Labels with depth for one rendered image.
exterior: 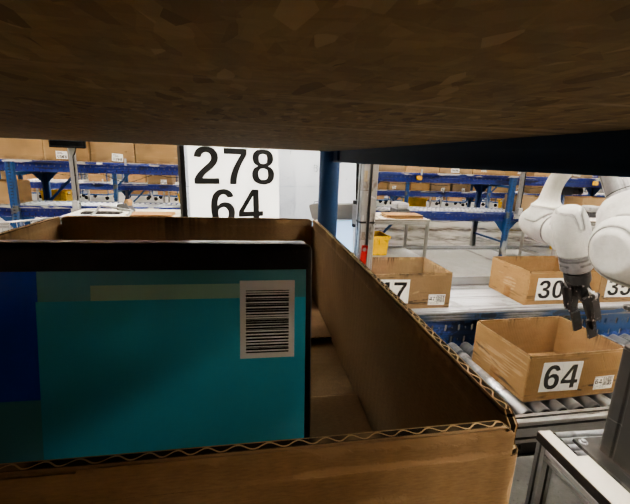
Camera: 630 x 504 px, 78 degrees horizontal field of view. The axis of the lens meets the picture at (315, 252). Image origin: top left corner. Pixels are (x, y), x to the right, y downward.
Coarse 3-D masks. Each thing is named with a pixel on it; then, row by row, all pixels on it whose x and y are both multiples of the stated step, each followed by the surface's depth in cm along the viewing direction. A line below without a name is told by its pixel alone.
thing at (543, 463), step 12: (540, 444) 115; (540, 456) 115; (552, 456) 110; (540, 468) 115; (552, 468) 110; (564, 468) 106; (540, 480) 116; (564, 480) 106; (528, 492) 120; (540, 492) 117; (576, 492) 102
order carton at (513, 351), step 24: (480, 336) 151; (504, 336) 158; (528, 336) 161; (552, 336) 163; (576, 336) 154; (600, 336) 144; (480, 360) 152; (504, 360) 138; (528, 360) 127; (552, 360) 128; (576, 360) 130; (600, 360) 133; (504, 384) 138; (528, 384) 129
